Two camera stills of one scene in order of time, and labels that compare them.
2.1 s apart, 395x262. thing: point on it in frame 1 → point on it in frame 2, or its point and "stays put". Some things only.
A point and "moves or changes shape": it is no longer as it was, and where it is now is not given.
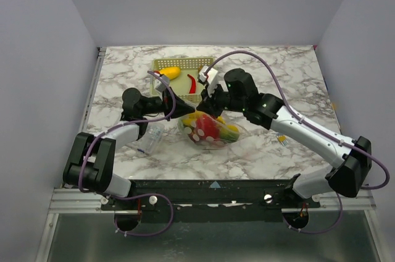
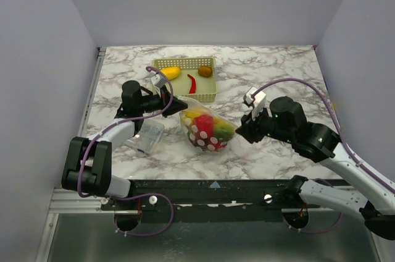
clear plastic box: [147, 145] stays put
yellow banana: [172, 72] stays put
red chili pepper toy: [193, 86] stays put
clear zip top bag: [211, 131] moves or changes shape
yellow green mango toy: [230, 131] moves or changes shape
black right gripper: [213, 102] → [255, 127]
